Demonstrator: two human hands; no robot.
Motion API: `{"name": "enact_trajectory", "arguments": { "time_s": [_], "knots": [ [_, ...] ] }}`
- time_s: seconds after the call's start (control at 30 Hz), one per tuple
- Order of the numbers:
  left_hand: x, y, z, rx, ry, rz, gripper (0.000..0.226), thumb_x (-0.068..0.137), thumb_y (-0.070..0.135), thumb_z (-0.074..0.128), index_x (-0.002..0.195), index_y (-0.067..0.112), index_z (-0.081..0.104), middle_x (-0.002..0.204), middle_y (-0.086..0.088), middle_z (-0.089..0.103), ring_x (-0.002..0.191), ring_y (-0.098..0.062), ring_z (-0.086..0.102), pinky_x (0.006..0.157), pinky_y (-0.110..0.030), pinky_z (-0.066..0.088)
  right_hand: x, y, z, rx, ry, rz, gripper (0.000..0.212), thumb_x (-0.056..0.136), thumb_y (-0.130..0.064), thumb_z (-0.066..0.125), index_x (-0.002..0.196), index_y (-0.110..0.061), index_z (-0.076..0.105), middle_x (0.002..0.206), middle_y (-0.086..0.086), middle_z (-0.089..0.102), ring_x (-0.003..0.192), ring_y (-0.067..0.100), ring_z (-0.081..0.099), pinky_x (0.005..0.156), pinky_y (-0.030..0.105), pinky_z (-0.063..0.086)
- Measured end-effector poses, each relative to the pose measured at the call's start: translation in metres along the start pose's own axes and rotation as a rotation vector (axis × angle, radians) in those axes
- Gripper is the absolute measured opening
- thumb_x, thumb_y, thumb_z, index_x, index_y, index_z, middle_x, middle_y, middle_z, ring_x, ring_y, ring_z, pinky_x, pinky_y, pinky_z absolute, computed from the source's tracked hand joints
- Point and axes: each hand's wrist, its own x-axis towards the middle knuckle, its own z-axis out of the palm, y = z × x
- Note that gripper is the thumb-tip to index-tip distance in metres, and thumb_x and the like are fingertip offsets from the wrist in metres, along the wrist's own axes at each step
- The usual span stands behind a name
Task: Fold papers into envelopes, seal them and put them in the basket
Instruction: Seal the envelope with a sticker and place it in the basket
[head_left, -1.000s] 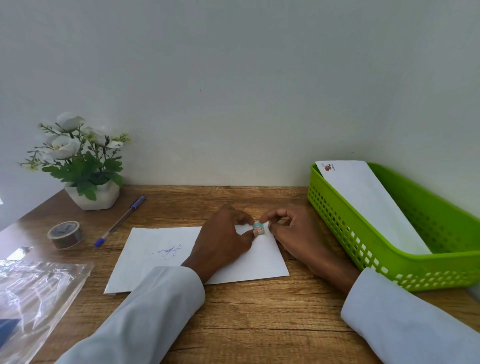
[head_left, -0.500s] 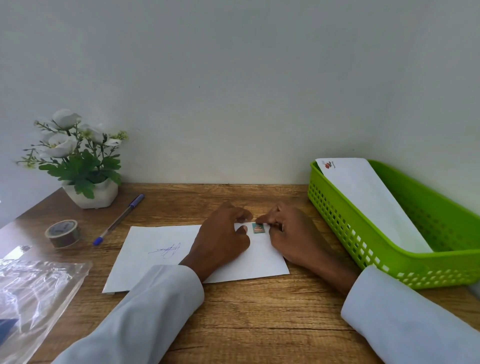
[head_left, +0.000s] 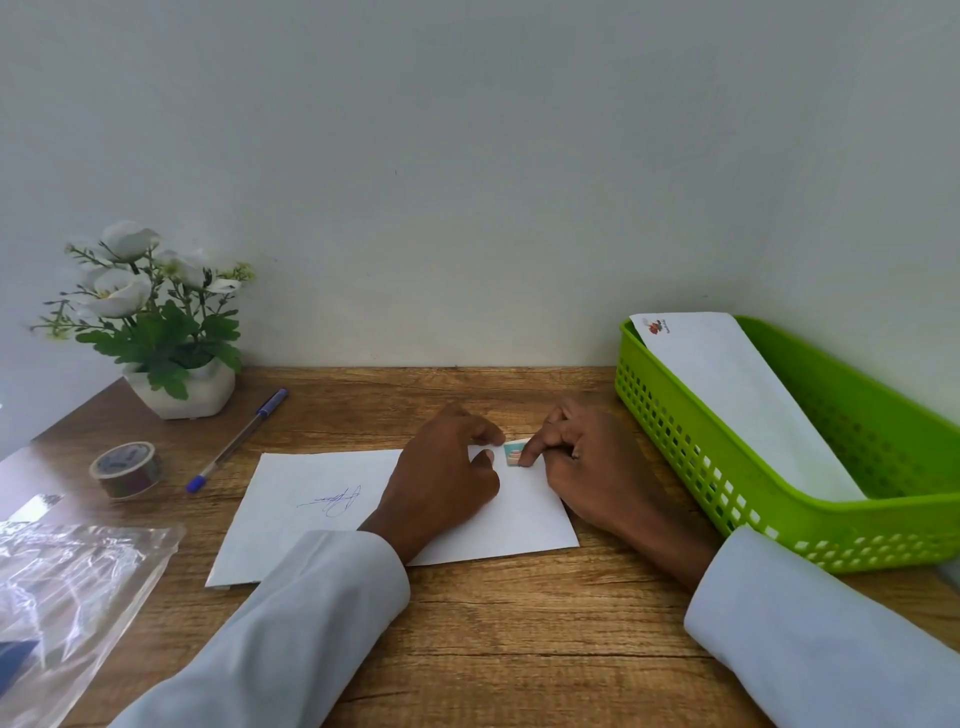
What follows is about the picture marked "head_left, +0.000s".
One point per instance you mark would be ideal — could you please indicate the patterned tape roll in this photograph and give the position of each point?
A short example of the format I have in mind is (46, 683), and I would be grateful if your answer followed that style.
(127, 472)

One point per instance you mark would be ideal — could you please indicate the person's left hand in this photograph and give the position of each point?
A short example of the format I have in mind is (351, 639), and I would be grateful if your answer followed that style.
(435, 487)

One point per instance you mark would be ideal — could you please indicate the long white envelope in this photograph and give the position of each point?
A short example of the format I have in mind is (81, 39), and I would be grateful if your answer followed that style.
(742, 397)

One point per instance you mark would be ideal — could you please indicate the green plastic basket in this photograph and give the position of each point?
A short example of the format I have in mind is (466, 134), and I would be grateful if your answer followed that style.
(885, 525)

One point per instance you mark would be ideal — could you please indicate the white envelope with blue scribble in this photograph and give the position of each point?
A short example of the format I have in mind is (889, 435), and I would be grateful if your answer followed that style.
(300, 510)

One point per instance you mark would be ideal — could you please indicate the person's right hand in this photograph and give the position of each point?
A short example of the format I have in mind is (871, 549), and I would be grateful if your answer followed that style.
(607, 480)

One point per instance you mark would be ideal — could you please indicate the potted white flower plant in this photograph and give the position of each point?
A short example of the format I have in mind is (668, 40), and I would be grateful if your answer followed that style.
(165, 345)

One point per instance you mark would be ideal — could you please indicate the person's left forearm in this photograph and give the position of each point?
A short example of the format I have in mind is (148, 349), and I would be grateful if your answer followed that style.
(277, 645)

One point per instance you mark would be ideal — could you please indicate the blue ballpoint pen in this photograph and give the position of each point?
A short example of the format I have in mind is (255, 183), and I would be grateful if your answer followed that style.
(271, 401)

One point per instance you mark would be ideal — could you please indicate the plastic-wrapped white envelope pack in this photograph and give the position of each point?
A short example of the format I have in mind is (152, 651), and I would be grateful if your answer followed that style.
(67, 592)

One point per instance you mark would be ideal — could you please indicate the person's right forearm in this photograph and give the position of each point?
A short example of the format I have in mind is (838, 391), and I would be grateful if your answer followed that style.
(817, 652)

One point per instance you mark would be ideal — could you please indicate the small patterned sticker piece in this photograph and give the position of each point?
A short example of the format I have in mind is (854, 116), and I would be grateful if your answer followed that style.
(658, 326)

